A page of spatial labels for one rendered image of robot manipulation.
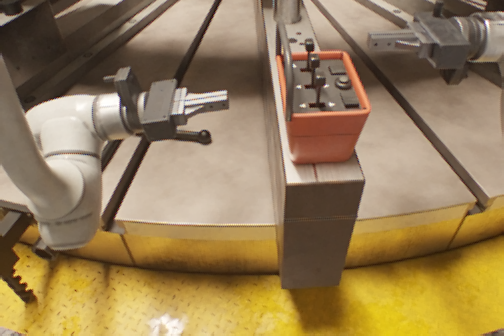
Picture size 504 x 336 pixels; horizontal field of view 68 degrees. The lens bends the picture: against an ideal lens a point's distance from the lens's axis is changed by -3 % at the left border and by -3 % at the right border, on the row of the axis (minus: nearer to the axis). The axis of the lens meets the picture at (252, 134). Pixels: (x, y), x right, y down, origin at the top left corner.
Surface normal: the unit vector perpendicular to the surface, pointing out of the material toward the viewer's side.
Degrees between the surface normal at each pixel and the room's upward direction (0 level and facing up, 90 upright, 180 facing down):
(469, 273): 0
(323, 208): 90
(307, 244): 90
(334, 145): 97
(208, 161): 0
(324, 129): 97
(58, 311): 0
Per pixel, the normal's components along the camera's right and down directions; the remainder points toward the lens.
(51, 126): -0.15, -0.20
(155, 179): -0.03, -0.75
